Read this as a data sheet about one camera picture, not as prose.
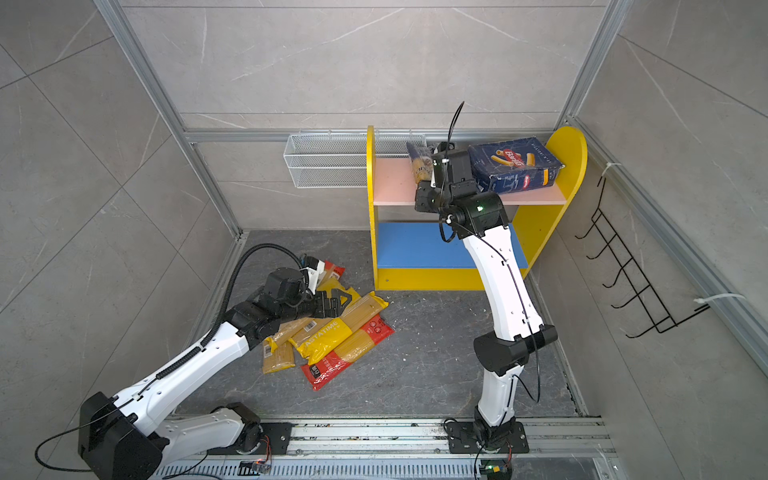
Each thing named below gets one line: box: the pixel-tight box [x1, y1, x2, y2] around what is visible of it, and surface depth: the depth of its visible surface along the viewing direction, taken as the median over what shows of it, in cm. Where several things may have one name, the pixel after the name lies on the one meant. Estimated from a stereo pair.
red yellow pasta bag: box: [301, 315, 396, 391], surface depth 88 cm
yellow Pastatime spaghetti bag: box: [289, 292, 389, 366], surface depth 89 cm
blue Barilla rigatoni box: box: [468, 137, 565, 194], surface depth 73 cm
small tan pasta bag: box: [262, 338, 296, 375], surface depth 86 cm
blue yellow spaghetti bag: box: [406, 141, 433, 184], surface depth 76 cm
